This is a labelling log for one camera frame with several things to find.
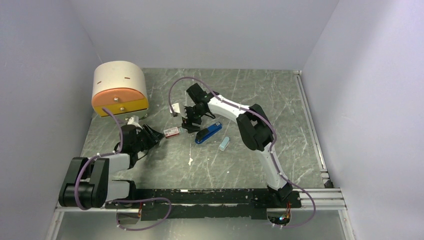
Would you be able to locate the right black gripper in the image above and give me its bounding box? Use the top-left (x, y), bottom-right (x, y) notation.
top-left (179, 105), bottom-right (206, 134)

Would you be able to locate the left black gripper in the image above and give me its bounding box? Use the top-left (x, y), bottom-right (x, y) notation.
top-left (132, 123), bottom-right (165, 152)

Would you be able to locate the blue stapler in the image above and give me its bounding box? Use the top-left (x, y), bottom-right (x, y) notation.
top-left (194, 121), bottom-right (222, 145)

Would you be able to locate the red white staple box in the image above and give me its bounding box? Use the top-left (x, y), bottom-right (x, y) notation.
top-left (163, 127), bottom-right (181, 139)

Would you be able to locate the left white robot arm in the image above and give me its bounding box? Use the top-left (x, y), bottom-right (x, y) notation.
top-left (58, 124), bottom-right (165, 210)

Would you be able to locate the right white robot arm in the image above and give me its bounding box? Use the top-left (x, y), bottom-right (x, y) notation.
top-left (180, 83), bottom-right (293, 207)

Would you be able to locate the light blue eraser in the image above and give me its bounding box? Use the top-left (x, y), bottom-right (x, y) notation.
top-left (218, 136), bottom-right (230, 151)

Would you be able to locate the beige drawer cabinet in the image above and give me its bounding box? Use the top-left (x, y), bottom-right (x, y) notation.
top-left (91, 60), bottom-right (149, 118)

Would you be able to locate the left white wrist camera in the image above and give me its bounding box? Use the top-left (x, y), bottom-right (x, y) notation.
top-left (126, 115), bottom-right (142, 128)

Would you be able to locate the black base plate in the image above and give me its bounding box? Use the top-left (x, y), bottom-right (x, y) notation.
top-left (105, 188), bottom-right (302, 221)

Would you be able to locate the aluminium side rail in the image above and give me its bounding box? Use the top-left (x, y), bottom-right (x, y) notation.
top-left (293, 70), bottom-right (334, 189)

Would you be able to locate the aluminium front rail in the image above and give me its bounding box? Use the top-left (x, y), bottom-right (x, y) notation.
top-left (54, 187), bottom-right (347, 213)

